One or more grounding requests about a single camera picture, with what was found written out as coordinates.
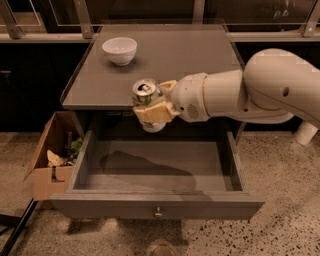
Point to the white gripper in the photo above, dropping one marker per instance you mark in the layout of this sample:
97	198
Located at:
190	97

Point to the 7up can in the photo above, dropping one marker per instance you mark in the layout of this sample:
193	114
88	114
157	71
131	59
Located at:
146	93

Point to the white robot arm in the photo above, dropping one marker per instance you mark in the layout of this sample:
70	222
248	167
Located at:
274	86

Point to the grey cabinet with top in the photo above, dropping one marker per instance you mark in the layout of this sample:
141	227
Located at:
164	52

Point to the open grey top drawer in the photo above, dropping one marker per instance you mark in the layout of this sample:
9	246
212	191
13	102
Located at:
188	178

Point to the round metal drawer knob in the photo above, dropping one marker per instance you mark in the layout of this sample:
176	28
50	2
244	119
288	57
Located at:
158	213

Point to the white ceramic bowl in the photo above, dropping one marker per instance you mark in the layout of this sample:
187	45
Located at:
120	50

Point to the green item in box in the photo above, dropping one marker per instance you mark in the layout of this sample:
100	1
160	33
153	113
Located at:
75	148

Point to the brown cardboard box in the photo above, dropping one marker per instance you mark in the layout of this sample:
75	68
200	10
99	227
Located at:
50	167

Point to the crumpled tan paper in box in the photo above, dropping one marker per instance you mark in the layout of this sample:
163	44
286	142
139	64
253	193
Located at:
55	160

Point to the black floor bar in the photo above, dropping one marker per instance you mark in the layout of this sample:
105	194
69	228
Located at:
17	223

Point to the metal window frame rail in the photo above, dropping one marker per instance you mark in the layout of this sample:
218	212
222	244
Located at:
80	20

